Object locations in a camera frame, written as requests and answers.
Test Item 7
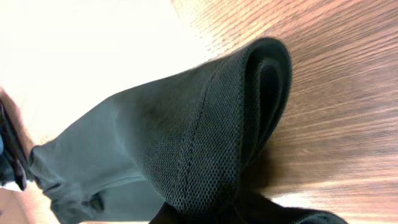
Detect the black polo shirt white logo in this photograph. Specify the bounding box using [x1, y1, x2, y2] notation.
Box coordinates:
[29, 38, 342, 223]

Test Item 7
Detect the dark charcoal folded garment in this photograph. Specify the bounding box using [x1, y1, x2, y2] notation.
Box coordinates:
[1, 103, 32, 192]

